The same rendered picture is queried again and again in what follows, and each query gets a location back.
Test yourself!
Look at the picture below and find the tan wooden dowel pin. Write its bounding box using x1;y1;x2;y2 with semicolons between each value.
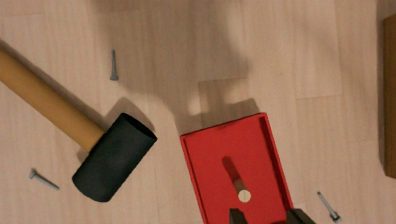
233;178;251;202

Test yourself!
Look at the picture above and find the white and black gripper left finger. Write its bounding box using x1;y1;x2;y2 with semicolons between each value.
229;208;248;224

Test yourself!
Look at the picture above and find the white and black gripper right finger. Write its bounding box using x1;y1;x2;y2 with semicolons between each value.
286;208;316;224

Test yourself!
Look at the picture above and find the light wooden board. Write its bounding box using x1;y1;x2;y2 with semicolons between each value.
382;13;396;179

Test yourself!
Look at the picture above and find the grey nail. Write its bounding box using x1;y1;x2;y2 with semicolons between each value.
318;193;342;223
29;171;60;191
110;50;119;81

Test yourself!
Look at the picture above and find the red open tray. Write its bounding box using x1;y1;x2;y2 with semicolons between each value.
180;112;294;224

